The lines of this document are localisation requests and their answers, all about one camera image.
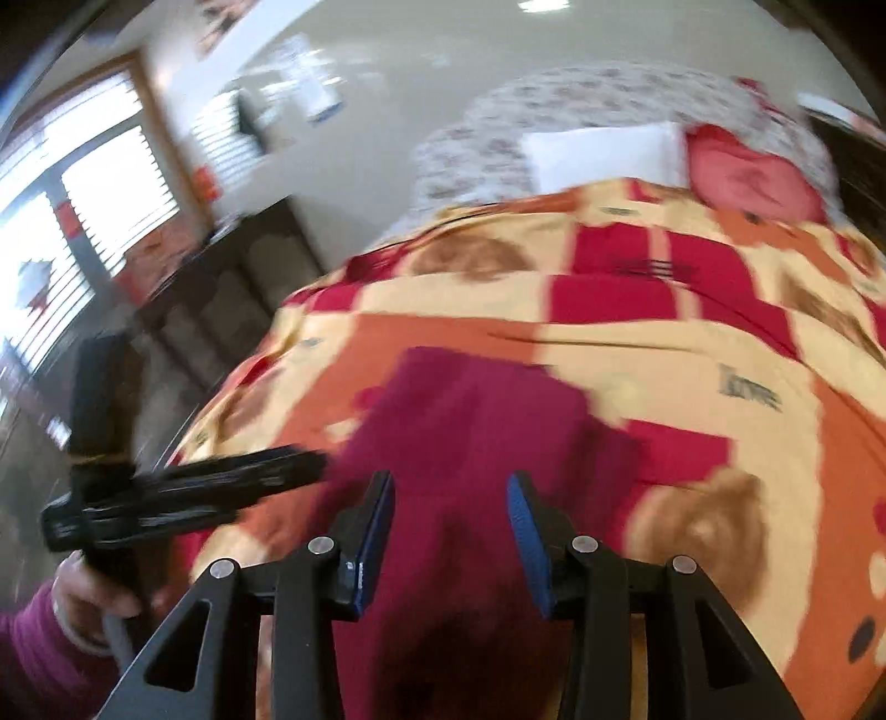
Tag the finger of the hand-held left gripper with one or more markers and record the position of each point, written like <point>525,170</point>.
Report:
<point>138,523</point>
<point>263,469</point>

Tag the white pillow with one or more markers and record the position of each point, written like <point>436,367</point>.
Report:
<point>602,156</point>

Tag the maroon knit garment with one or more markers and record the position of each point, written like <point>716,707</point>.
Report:
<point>471,429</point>

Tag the red pillow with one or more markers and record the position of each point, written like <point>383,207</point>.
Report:
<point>747,173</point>

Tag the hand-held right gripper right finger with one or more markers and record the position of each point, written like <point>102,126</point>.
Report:
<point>526,533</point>

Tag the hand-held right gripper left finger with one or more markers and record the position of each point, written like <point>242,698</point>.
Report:
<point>370,533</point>

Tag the person's left hand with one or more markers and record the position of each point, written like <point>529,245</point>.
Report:
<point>83,602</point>

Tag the floral quilt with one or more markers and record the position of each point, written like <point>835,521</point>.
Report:
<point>609,90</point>

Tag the window with blinds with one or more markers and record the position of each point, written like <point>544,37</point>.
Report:
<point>90,180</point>

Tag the dark carved wooden headboard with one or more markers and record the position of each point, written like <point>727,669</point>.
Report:
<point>858,159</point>

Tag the red orange printed blanket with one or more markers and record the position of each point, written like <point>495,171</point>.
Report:
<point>692,346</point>

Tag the person's left forearm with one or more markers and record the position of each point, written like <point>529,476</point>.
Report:
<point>48,664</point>

